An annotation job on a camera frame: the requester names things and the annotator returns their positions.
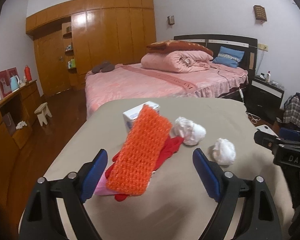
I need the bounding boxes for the plaid clothing pile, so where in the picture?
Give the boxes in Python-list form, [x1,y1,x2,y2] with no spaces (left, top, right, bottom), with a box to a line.
[283,93,300,129]

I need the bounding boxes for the white tissue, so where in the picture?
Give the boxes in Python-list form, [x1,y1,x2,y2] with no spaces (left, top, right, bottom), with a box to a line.
[172,116,206,146]
[212,138,236,166]

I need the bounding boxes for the folded pink quilt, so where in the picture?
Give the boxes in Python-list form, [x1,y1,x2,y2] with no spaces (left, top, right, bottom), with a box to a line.
[141,50,213,73]

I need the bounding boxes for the wooden wardrobe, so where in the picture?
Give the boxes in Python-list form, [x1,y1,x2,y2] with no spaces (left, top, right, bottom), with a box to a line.
[26,0,157,97]

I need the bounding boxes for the red thermos bottle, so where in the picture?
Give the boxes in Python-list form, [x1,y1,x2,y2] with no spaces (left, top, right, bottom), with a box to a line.
[24,65,32,82]

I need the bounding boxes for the light blue electric kettle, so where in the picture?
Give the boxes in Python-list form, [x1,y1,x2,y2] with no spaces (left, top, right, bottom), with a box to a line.
[10,75,20,92]

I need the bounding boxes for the bed with pink sheet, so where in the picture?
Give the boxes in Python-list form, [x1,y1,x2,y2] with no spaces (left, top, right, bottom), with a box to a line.
[85,63,248,117]

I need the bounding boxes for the dark slippers on bed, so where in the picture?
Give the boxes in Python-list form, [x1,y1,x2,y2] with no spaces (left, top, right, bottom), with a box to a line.
[91,61,115,74]

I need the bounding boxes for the pink face mask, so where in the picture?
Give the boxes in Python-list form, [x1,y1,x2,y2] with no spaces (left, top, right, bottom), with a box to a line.
[94,172,118,196]

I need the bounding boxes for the orange woven scrubber pad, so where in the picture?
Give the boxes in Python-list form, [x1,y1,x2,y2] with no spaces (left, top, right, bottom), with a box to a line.
[106,105,172,196]

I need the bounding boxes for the white blue medicine box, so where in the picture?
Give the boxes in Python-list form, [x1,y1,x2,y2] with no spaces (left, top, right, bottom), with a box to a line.
[122,101,160,133]

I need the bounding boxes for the red photo frames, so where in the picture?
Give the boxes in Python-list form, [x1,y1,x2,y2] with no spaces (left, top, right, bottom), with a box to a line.
[0,67,19,98]

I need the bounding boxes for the black headboard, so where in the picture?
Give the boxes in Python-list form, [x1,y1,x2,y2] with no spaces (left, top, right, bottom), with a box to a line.
[174,34,258,78]

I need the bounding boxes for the white lotion bottle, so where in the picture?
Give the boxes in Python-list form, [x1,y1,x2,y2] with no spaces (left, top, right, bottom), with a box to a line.
[266,71,271,83]

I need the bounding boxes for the wall lamp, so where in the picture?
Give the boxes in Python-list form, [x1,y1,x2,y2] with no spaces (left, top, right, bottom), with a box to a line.
[253,5,267,22]

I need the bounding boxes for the wooden sideboard cabinet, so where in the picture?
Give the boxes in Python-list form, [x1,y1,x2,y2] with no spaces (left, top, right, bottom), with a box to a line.
[0,81,42,207]

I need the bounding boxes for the blue pillow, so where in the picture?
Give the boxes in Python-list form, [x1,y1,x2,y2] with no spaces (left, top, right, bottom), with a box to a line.
[212,46,244,68]

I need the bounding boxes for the red brown folded blanket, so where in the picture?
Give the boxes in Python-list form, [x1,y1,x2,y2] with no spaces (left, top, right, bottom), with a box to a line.
[146,40,213,56]

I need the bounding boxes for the small white wooden stool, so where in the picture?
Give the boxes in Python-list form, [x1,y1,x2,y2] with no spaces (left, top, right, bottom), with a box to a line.
[34,102,52,126]

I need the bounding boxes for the grey table cover cloth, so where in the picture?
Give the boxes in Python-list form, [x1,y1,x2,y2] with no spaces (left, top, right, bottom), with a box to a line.
[44,98,294,239]

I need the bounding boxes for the black nightstand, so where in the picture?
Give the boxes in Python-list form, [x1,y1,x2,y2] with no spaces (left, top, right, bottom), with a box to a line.
[245,76,285,124]

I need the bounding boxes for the red cloth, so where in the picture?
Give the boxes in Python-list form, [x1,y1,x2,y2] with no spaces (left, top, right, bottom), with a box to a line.
[104,135,185,202]

